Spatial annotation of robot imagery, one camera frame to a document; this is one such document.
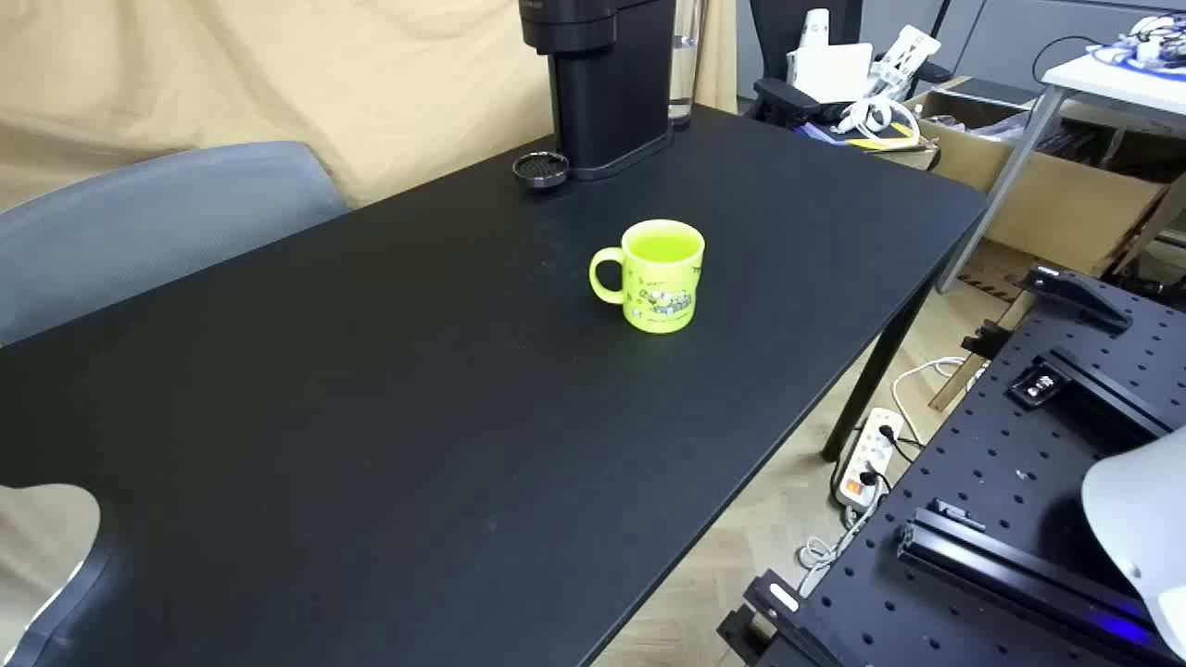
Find green ceramic cup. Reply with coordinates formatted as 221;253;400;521
586;216;707;338

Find black round cap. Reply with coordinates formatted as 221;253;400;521
507;149;576;196

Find black coffee machine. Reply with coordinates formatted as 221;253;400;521
515;0;679;177

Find clear glass of water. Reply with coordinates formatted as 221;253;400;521
668;0;707;128

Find black table leg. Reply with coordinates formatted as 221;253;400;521
821;284;947;464

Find white power strip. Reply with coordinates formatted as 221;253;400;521
836;402;914;512

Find white plastic box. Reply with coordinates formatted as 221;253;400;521
786;3;878;108

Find beige cloth curtain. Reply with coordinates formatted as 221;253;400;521
0;0;746;216

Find white multi-socket adapter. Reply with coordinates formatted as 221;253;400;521
869;22;947;98

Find black perforated breadboard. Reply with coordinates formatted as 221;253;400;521
717;273;1186;667

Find small black labelled block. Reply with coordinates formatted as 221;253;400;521
1004;354;1077;411

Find grey chair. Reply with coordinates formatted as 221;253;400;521
0;138;354;350

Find black clamp tool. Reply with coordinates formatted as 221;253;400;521
1019;258;1136;338

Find brown cardboard box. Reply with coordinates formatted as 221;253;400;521
920;79;1171;276

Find white floor cable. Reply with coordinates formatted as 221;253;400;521
886;350;974;436

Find black aluminium rail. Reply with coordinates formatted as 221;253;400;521
895;497;1180;667

